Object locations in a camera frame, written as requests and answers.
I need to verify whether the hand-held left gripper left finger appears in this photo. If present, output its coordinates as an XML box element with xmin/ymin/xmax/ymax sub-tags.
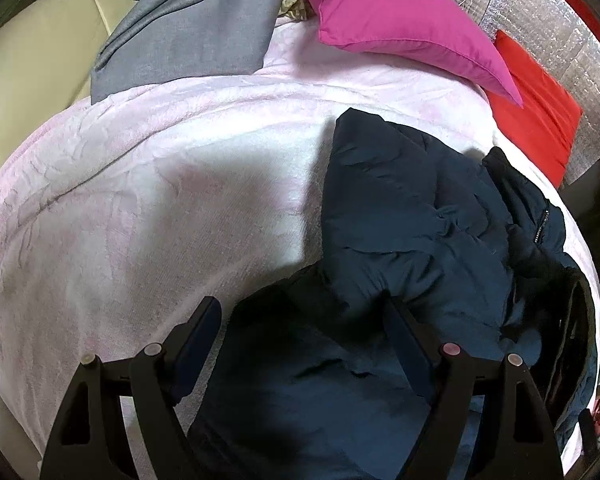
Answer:
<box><xmin>39</xmin><ymin>296</ymin><xmax>223</xmax><ymax>480</ymax></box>

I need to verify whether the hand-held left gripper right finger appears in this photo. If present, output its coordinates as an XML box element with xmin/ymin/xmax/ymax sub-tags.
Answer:
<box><xmin>382</xmin><ymin>297</ymin><xmax>566</xmax><ymax>480</ymax></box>

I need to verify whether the navy puffer jacket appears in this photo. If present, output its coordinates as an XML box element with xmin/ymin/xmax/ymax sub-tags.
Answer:
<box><xmin>185</xmin><ymin>107</ymin><xmax>598</xmax><ymax>480</ymax></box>

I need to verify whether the pale pink fleece blanket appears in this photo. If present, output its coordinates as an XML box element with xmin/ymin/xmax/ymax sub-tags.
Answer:
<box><xmin>0</xmin><ymin>12</ymin><xmax>600</xmax><ymax>480</ymax></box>

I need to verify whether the red pillow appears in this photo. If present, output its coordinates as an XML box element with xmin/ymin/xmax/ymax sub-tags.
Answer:
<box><xmin>485</xmin><ymin>30</ymin><xmax>582</xmax><ymax>188</ymax></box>

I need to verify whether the grey garment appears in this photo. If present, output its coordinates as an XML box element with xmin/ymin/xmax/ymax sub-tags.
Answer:
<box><xmin>90</xmin><ymin>0</ymin><xmax>293</xmax><ymax>105</ymax></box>

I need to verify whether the magenta pillow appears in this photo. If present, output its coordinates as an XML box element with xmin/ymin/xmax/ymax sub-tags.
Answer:
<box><xmin>287</xmin><ymin>0</ymin><xmax>525</xmax><ymax>108</ymax></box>

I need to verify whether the cream leather sofa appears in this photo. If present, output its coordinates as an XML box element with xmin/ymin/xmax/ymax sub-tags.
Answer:
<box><xmin>0</xmin><ymin>0</ymin><xmax>141</xmax><ymax>171</ymax></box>

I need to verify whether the beige patterned cloth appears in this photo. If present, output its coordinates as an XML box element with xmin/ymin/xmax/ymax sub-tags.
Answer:
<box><xmin>279</xmin><ymin>0</ymin><xmax>321</xmax><ymax>22</ymax></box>

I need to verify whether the silver foil insulation sheet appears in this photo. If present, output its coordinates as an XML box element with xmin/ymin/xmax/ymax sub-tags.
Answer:
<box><xmin>447</xmin><ymin>0</ymin><xmax>600</xmax><ymax>191</ymax></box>

